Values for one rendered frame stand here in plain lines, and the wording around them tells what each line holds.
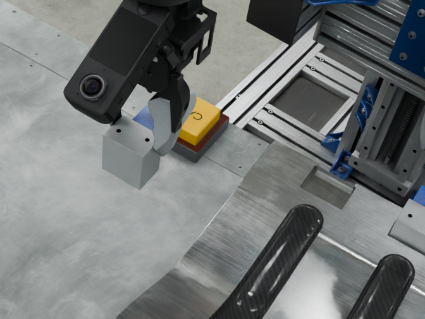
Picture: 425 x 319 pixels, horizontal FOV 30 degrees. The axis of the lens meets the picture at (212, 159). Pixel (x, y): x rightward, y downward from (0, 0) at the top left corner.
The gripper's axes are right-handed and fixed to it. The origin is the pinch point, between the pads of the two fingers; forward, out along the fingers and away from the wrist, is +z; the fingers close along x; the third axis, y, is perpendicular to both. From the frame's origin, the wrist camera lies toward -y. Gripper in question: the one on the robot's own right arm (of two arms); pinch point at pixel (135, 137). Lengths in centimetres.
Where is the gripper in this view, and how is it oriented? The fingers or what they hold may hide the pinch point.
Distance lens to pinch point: 82.1
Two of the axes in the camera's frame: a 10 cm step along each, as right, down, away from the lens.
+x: -8.4, -4.7, 2.6
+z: -1.3, 6.4, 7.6
